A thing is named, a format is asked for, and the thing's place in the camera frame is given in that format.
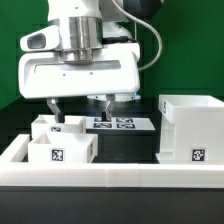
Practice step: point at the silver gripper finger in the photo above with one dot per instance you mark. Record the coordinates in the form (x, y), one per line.
(59, 115)

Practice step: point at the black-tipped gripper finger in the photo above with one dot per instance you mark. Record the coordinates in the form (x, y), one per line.
(106, 115)

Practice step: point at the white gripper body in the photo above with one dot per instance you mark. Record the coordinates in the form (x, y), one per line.
(113, 70)

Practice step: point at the white front drawer tray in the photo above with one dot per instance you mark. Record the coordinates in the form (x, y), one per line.
(58, 147)

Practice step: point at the white drawer tray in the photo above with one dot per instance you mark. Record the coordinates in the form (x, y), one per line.
(58, 147)
(47, 123)

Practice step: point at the white drawer cabinet box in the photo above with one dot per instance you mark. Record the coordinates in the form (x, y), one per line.
(192, 130)

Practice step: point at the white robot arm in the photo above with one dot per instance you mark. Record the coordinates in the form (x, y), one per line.
(84, 52)

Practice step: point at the white rear drawer tray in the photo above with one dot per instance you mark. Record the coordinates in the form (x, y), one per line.
(47, 123)

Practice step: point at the white marker tag sheet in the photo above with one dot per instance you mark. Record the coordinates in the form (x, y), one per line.
(120, 123)

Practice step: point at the white workspace border frame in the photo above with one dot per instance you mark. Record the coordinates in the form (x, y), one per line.
(14, 171)

